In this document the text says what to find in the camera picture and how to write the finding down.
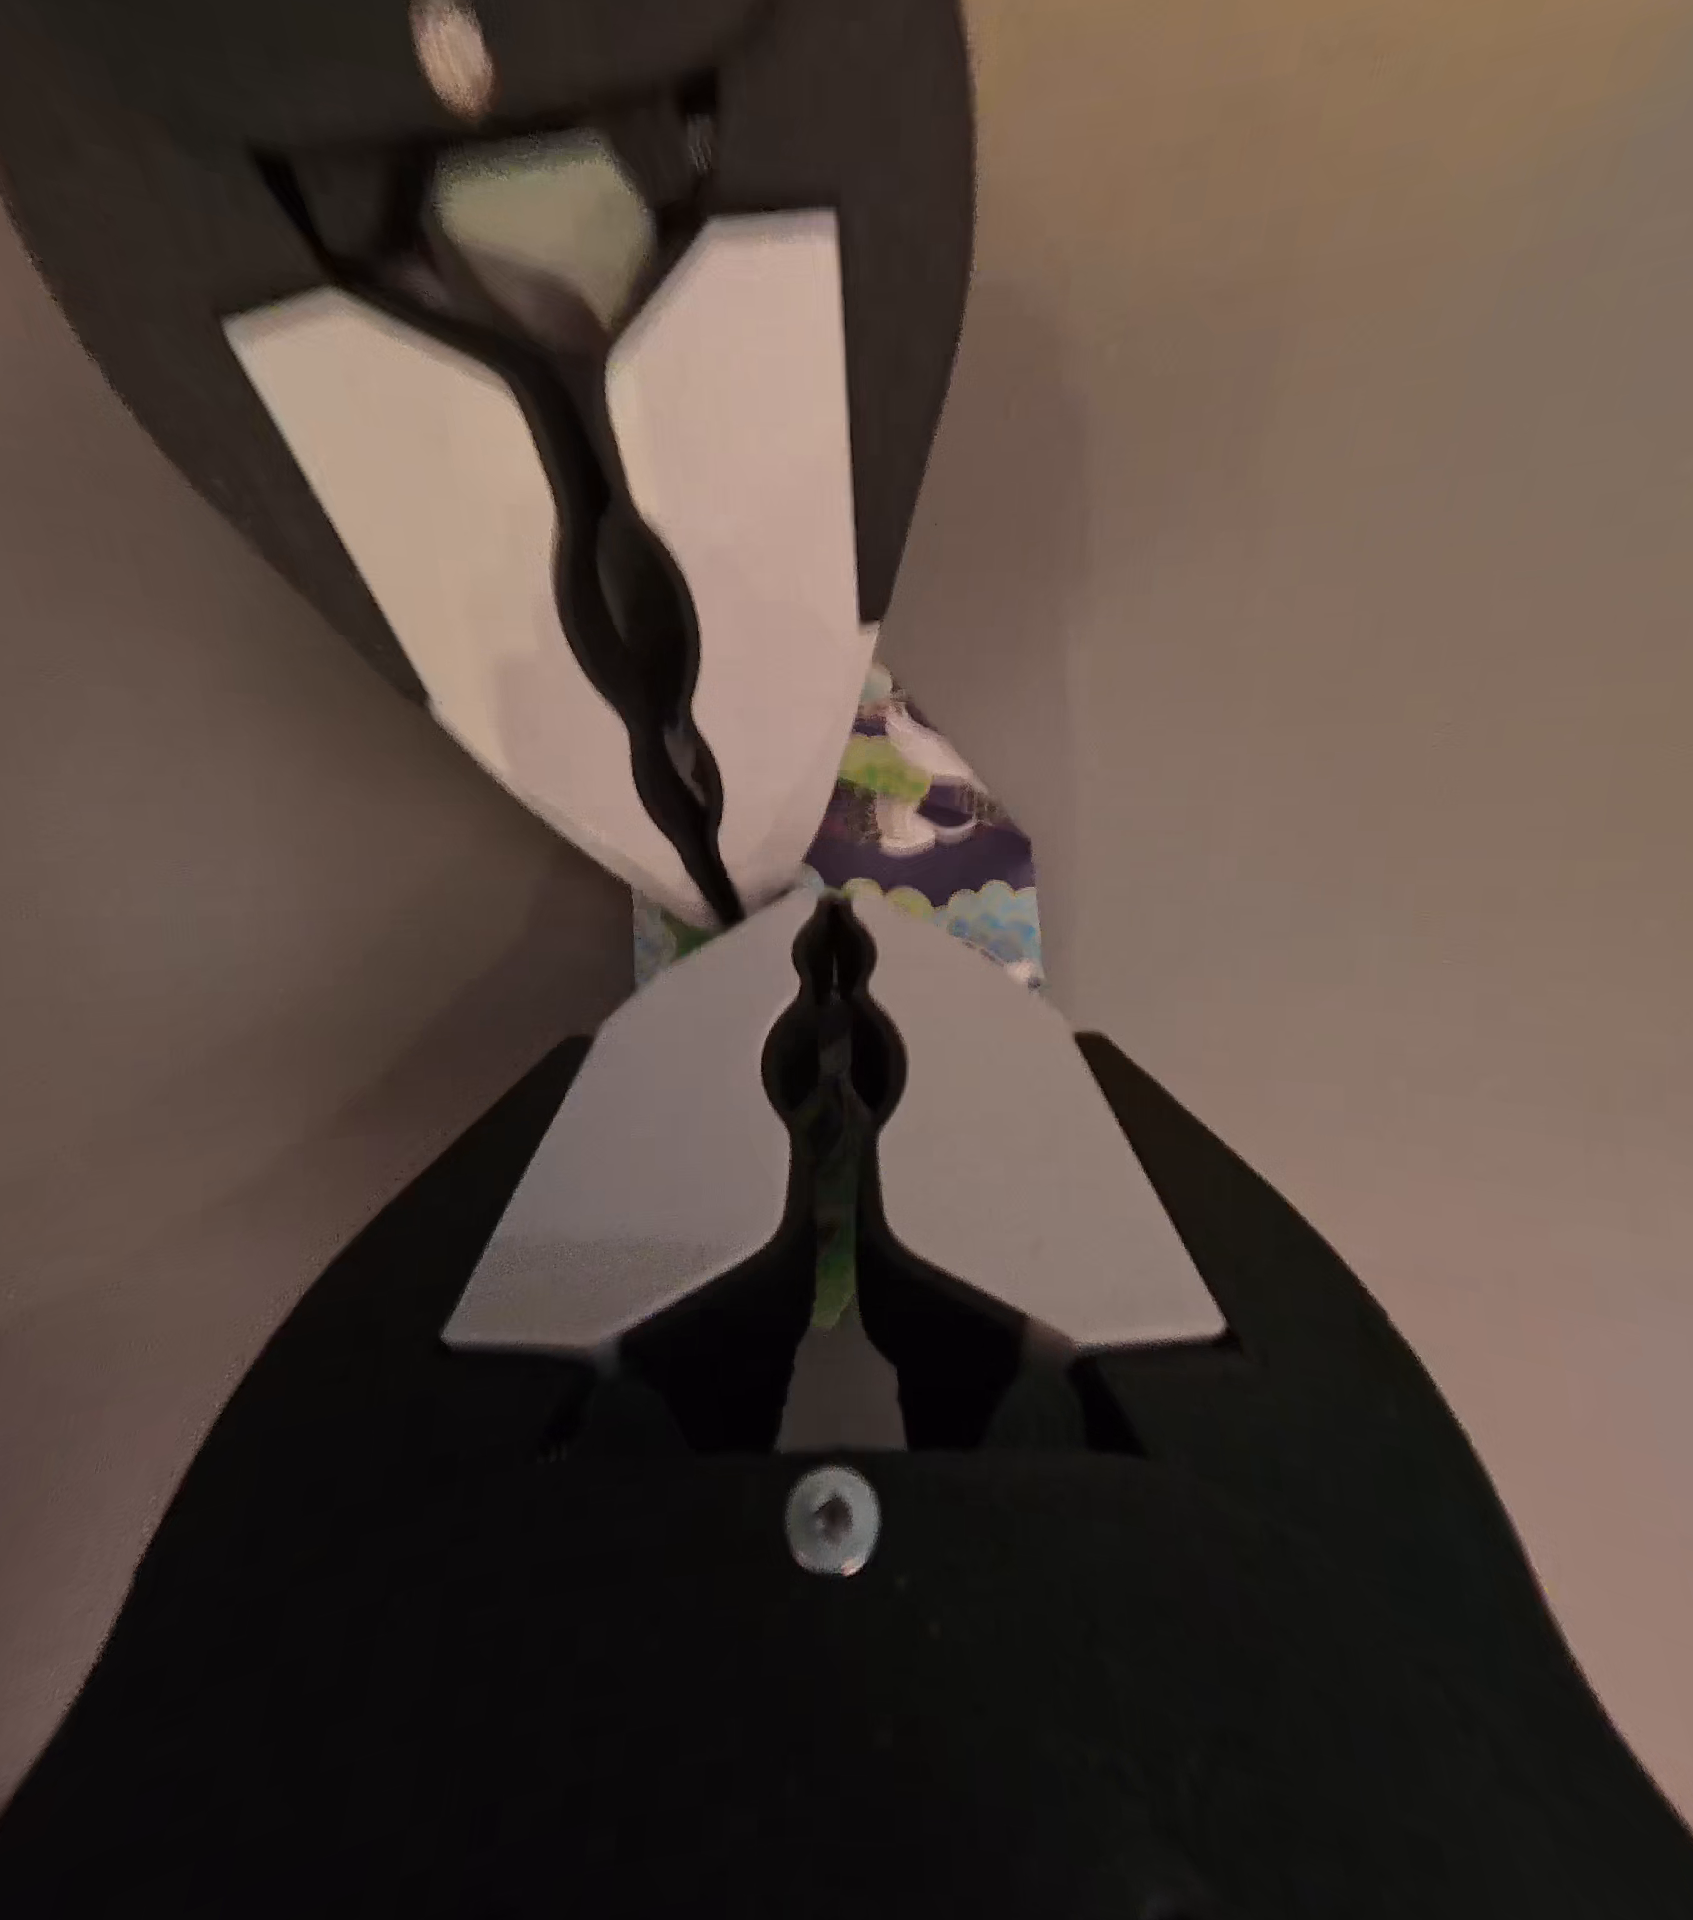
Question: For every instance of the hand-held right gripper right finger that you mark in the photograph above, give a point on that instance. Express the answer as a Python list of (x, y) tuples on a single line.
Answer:
[(1027, 1155)]

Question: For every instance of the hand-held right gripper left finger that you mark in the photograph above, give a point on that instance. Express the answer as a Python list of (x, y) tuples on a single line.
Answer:
[(637, 1155)]

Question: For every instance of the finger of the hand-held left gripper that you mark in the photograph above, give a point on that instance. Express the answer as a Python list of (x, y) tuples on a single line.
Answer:
[(756, 450), (410, 495)]

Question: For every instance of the crane patterned origami paper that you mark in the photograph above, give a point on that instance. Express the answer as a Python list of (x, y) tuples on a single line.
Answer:
[(980, 878)]

